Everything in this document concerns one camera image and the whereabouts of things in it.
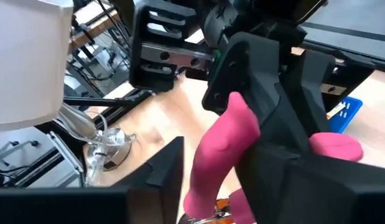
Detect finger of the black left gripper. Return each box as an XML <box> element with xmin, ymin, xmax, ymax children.
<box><xmin>282</xmin><ymin>51</ymin><xmax>336</xmax><ymax>137</ymax></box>
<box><xmin>201</xmin><ymin>32</ymin><xmax>310</xmax><ymax>152</ymax></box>

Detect silver aluminium extrusion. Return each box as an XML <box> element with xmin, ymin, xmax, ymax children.
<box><xmin>45</xmin><ymin>130</ymin><xmax>87</xmax><ymax>188</ymax></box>

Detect white shade table lamp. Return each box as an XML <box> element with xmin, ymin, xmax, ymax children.
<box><xmin>0</xmin><ymin>0</ymin><xmax>137</xmax><ymax>187</ymax></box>

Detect blue plastic basket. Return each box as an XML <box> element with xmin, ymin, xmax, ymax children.
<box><xmin>327</xmin><ymin>96</ymin><xmax>364</xmax><ymax>134</ymax></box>

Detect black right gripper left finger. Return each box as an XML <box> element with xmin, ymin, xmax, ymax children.
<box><xmin>113</xmin><ymin>136</ymin><xmax>185</xmax><ymax>224</ymax></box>

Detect yellow crayon box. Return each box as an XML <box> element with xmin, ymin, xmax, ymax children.
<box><xmin>325</xmin><ymin>101</ymin><xmax>347</xmax><ymax>121</ymax></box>

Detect pink handled pliers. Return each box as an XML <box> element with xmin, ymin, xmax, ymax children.
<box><xmin>182</xmin><ymin>91</ymin><xmax>364</xmax><ymax>224</ymax></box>

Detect light orange plastic basket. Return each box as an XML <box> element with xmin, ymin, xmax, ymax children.
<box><xmin>207</xmin><ymin>198</ymin><xmax>236</xmax><ymax>224</ymax></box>

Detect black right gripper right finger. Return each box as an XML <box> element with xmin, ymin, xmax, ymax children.
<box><xmin>235</xmin><ymin>142</ymin><xmax>310</xmax><ymax>224</ymax></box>

